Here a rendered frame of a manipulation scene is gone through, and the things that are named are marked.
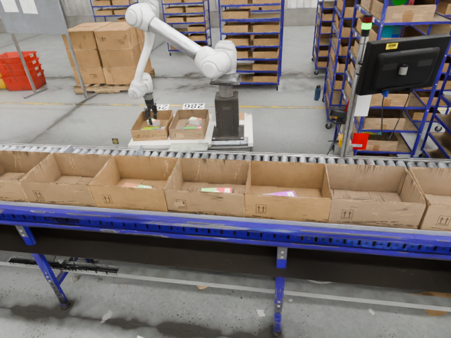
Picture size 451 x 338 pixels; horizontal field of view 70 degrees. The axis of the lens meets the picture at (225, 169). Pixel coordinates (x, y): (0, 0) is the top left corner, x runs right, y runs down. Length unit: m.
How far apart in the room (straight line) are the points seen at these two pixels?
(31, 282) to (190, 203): 1.68
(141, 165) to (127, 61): 4.25
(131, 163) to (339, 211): 1.16
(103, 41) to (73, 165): 4.15
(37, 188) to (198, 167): 0.85
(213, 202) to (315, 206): 0.48
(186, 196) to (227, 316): 1.03
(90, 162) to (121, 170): 0.19
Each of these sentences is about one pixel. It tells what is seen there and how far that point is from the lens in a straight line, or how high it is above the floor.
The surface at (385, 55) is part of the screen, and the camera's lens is 2.02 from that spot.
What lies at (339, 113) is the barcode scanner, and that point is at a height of 1.07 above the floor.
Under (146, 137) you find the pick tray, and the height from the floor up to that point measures 0.78.
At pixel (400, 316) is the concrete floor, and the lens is 2.51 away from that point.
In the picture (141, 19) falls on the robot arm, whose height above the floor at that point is 1.65.
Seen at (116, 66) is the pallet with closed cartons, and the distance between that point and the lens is 6.13.
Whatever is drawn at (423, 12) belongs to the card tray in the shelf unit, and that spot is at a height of 1.60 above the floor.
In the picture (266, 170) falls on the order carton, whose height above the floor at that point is 0.99.
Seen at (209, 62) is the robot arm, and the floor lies 1.41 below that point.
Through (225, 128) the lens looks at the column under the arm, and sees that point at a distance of 2.54.
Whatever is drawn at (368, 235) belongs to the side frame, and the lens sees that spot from 1.58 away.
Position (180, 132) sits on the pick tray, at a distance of 2.58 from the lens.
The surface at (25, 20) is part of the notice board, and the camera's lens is 6.42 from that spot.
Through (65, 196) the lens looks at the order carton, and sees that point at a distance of 1.88.
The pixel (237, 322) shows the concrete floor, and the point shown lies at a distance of 2.29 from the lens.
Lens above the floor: 1.97
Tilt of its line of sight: 34 degrees down
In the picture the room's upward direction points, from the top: 3 degrees counter-clockwise
